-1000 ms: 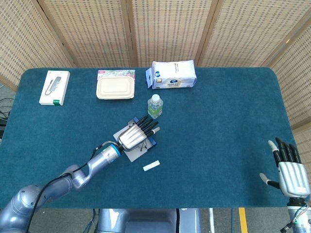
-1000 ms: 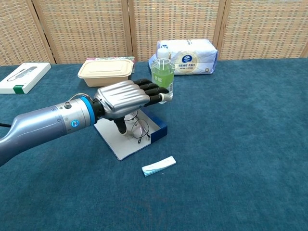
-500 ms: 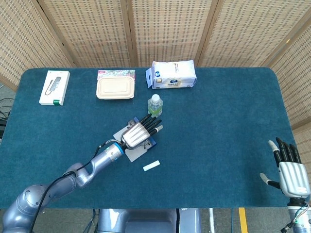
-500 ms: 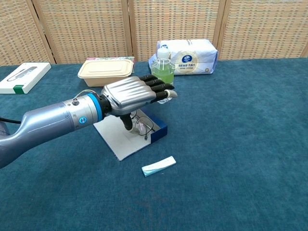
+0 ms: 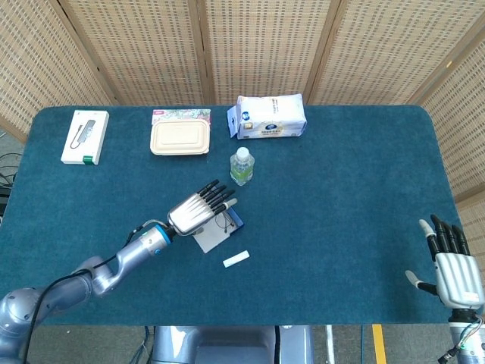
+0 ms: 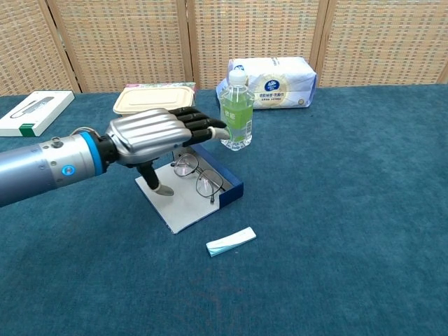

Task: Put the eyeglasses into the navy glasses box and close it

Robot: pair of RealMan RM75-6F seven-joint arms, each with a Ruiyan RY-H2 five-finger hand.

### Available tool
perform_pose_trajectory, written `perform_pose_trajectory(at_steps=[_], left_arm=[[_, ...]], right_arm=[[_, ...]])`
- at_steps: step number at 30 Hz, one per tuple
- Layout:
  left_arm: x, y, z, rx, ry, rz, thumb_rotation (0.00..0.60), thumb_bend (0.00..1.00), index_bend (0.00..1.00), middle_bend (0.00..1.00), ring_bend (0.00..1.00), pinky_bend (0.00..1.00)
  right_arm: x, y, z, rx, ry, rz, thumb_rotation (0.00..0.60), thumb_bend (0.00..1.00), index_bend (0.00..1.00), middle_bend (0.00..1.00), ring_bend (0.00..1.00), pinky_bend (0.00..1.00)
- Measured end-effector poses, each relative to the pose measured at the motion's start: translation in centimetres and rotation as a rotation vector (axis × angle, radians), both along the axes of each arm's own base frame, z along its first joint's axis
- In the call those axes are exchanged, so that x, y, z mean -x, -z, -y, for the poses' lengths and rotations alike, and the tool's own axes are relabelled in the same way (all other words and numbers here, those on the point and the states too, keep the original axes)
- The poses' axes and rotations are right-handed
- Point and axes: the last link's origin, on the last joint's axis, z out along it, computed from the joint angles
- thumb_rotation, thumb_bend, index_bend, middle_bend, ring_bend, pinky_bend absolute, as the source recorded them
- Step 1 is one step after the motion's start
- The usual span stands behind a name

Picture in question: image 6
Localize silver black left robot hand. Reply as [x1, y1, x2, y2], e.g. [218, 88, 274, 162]
[104, 106, 232, 197]

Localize black-framed eyeglasses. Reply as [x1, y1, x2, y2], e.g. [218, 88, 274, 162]
[170, 152, 227, 205]

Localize blue glasses box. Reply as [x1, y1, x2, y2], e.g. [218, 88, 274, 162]
[134, 143, 244, 235]

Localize beige lidded lunch box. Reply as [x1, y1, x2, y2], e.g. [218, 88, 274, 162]
[112, 86, 195, 116]

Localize woven bamboo folding screen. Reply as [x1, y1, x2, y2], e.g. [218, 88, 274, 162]
[0, 0, 448, 97]

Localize clear bottle green label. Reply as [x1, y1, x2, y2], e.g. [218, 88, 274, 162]
[218, 69, 256, 152]

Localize white box green stripe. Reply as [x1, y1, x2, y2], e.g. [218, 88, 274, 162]
[0, 90, 76, 138]

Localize small folded white paper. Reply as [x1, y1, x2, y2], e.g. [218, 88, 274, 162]
[205, 226, 257, 258]

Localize white tissue paper pack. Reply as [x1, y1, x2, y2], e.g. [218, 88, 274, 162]
[215, 56, 319, 110]

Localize teal felt table cloth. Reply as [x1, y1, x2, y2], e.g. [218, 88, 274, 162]
[0, 83, 448, 336]

